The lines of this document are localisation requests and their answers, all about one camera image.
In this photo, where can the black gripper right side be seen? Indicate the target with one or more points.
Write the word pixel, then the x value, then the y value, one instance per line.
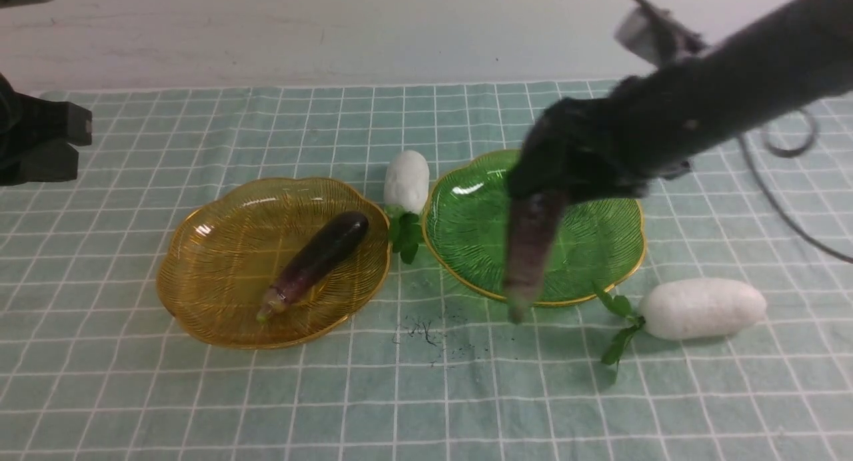
pixel 569 151

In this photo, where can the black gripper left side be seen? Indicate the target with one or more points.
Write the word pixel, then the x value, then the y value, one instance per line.
pixel 27 119

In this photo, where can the purple eggplant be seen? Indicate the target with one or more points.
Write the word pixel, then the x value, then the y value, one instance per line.
pixel 532 228
pixel 326 249

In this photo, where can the white radish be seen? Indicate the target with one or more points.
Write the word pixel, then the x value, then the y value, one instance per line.
pixel 405 194
pixel 687 309

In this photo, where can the green plastic plate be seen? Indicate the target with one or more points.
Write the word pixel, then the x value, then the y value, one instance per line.
pixel 598 245

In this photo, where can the amber plastic plate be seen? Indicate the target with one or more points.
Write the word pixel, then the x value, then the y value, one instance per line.
pixel 224 256

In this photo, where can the green checkered tablecloth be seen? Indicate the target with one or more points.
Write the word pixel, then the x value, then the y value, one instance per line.
pixel 94 369

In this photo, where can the wrist camera right side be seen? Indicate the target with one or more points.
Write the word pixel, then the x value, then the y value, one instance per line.
pixel 655 36

